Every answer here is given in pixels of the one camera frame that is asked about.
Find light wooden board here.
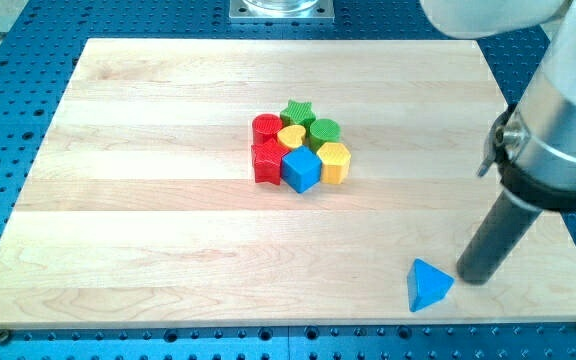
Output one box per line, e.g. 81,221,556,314
0,38,576,329

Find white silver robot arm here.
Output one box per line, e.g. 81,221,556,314
422,0,576,212

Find green cylinder block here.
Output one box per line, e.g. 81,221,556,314
309,118,341,152

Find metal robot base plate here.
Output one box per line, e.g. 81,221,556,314
228,0,335,24

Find yellow hexagon block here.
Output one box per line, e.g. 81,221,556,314
317,142,351,184

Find yellow heart block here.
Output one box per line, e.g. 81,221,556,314
277,125,307,150

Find blue triangle block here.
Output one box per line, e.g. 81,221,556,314
407,258,454,312

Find green star block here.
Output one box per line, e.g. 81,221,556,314
280,99,316,130

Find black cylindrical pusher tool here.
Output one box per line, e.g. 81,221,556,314
456,190,542,285

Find red cylinder block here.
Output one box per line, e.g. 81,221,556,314
252,113,283,145

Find red star block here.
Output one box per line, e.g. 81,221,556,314
251,138,290,185

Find blue cube block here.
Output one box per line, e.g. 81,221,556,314
281,146,322,193

